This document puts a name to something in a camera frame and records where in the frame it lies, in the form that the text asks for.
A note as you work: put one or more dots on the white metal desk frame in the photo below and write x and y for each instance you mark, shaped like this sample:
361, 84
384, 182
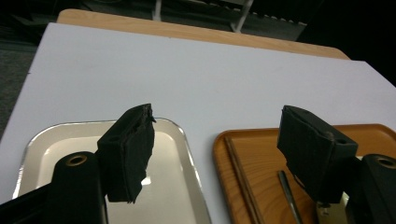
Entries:
241, 15

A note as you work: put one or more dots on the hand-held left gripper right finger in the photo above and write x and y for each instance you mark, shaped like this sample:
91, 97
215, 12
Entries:
314, 155

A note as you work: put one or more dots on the brown wooden tray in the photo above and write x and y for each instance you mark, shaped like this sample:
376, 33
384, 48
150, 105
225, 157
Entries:
264, 146

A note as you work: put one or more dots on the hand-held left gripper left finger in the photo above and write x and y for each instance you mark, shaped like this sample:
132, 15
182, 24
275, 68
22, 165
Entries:
127, 155

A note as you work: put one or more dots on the green bowl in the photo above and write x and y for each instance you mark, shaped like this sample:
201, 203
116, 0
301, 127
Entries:
331, 214

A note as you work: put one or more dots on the pale grey table mat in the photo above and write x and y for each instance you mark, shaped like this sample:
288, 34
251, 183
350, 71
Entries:
202, 81

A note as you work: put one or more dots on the metal spoon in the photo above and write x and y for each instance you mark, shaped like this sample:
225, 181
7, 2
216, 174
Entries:
288, 193

